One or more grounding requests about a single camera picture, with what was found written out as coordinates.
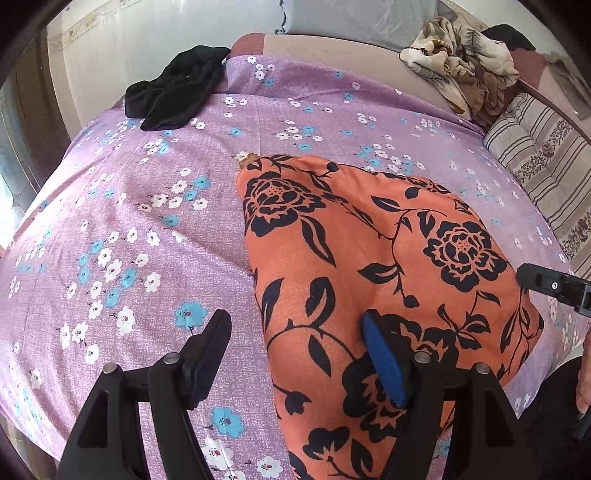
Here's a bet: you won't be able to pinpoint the person's right hand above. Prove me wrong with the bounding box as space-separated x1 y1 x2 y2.
575 330 591 411

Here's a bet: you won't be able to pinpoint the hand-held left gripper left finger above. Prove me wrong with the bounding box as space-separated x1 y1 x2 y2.
57 309 232 480

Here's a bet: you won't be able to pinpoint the orange floral cloth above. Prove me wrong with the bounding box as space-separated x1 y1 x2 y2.
235 154 546 480

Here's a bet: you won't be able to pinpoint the purple floral bedsheet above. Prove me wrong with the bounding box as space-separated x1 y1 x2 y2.
0 51 580 480

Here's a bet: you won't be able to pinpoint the grey pillow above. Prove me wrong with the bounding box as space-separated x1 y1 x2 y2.
274 0 439 52

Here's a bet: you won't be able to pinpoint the beige mattress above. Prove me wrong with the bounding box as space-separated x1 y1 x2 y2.
228 31 474 125

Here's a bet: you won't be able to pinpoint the black cloth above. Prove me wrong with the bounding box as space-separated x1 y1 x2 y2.
124 45 232 132

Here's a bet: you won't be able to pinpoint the person's black pants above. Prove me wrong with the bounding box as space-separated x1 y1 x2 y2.
508 356 591 480

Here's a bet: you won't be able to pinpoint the beige brown floral cloth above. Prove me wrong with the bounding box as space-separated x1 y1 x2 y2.
399 16 522 127

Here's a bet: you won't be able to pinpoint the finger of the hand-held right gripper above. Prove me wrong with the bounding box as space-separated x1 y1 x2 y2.
516 262 591 319

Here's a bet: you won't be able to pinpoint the striped patterned pillow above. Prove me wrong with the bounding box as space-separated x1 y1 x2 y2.
482 92 591 280

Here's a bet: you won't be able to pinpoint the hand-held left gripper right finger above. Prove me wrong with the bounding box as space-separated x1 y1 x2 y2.
361 311 542 480

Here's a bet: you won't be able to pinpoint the wooden door with glass panel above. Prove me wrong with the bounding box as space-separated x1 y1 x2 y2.
0 41 63 217

